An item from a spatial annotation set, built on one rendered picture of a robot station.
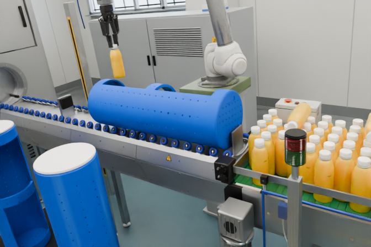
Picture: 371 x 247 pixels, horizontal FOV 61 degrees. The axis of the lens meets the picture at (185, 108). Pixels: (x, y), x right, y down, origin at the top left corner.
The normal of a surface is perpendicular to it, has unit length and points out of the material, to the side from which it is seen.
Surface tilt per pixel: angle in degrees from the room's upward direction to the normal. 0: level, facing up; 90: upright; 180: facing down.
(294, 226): 90
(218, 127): 90
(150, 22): 90
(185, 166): 70
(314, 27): 90
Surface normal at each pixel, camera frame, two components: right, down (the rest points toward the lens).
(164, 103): -0.51, -0.31
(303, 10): -0.60, 0.34
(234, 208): -0.11, -0.93
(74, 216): 0.24, 0.32
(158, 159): -0.57, 0.02
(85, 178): 0.75, 0.15
